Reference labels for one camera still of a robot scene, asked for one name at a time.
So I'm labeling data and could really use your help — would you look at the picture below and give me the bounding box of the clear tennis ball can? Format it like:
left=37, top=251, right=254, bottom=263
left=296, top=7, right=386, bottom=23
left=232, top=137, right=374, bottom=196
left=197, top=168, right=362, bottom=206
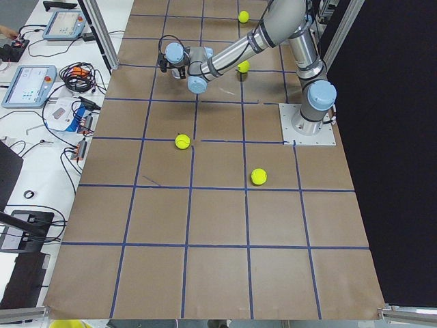
left=171, top=68, right=185, bottom=79

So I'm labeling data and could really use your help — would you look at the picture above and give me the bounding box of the tennis ball near right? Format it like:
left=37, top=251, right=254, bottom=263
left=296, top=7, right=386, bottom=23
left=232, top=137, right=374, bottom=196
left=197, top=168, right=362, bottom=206
left=175, top=133, right=191, bottom=150

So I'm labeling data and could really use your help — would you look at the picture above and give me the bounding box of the tennis ball centre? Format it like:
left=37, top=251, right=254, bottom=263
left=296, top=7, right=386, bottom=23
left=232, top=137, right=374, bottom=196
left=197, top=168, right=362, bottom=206
left=237, top=60, right=251, bottom=74

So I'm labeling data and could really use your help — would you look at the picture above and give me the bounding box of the tennis ball far left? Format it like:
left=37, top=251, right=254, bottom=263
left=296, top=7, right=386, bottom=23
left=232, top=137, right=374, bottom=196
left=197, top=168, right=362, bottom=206
left=238, top=10, right=250, bottom=24

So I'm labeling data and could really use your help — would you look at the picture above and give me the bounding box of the white paper box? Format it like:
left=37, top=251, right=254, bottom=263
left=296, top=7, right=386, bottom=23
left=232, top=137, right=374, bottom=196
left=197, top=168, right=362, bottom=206
left=44, top=97, right=83, bottom=133

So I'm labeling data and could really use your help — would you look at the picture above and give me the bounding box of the far teach pendant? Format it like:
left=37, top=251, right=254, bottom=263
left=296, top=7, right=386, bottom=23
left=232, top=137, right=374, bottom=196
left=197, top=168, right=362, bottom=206
left=42, top=10, right=86, bottom=41

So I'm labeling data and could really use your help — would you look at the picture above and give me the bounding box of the aluminium frame post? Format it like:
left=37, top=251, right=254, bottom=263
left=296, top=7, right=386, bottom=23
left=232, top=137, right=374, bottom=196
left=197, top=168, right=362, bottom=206
left=78, top=0, right=119, bottom=74

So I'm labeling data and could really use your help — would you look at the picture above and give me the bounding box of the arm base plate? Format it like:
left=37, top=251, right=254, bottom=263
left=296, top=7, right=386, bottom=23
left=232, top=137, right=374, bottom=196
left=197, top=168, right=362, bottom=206
left=279, top=103, right=336, bottom=146

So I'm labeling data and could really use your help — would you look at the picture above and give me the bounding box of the teach pendant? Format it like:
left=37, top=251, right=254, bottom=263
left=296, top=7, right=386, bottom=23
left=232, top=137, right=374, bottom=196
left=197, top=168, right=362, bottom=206
left=42, top=10, right=86, bottom=41
left=1, top=65, right=57, bottom=109

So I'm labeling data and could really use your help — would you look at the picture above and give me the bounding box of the tennis ball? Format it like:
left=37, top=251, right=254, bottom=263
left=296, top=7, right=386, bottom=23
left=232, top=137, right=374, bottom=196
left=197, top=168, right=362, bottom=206
left=175, top=133, right=191, bottom=150
left=238, top=10, right=250, bottom=24
left=237, top=60, right=251, bottom=74
left=251, top=167, right=268, bottom=186

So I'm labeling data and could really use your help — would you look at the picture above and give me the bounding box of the tennis ball far right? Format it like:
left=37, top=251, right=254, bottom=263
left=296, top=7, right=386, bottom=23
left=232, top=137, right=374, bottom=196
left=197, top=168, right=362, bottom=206
left=251, top=167, right=268, bottom=186

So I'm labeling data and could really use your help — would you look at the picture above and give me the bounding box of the near teach pendant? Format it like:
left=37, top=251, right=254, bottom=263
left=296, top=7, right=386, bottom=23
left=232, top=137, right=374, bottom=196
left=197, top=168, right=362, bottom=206
left=1, top=65, right=57, bottom=109

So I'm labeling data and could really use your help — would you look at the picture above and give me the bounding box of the orange terminal connector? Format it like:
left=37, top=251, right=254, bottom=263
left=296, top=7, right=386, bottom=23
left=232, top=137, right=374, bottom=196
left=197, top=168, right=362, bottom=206
left=70, top=139, right=88, bottom=162

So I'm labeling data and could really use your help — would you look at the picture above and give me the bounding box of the black cable bundle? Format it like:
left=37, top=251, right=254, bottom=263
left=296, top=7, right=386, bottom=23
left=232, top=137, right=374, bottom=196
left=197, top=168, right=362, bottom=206
left=58, top=61, right=107, bottom=95

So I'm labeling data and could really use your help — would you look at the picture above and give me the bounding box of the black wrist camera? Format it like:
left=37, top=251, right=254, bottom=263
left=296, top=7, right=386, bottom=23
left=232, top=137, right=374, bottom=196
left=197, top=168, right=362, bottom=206
left=157, top=53, right=169, bottom=73

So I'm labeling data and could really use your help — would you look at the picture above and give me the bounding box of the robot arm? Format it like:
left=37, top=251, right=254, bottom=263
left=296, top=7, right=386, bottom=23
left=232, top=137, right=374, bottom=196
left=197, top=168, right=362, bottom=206
left=157, top=1, right=337, bottom=136

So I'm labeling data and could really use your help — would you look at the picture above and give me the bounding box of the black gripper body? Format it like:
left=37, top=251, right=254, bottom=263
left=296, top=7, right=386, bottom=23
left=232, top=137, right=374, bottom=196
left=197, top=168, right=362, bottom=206
left=168, top=59, right=186, bottom=79

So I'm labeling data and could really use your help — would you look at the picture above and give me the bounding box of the black laptop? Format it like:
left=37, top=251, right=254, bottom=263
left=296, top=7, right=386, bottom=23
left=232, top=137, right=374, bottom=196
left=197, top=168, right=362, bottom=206
left=1, top=143, right=54, bottom=310

